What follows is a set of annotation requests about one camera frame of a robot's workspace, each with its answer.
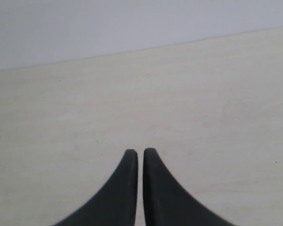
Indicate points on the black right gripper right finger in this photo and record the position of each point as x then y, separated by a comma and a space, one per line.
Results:
166, 202

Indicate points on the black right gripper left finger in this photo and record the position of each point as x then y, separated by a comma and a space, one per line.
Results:
115, 203

